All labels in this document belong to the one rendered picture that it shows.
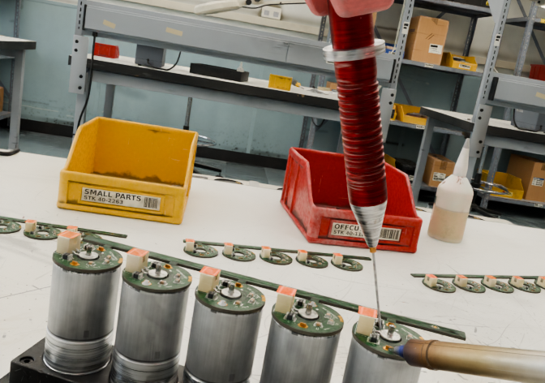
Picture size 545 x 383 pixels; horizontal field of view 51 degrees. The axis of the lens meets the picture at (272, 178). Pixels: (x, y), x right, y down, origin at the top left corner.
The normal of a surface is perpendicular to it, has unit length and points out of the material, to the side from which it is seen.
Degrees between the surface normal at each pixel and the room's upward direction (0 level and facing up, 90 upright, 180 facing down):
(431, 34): 88
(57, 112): 90
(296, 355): 90
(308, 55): 90
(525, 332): 0
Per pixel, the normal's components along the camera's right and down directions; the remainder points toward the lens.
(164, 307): 0.40, 0.26
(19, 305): 0.17, -0.96
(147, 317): -0.03, 0.21
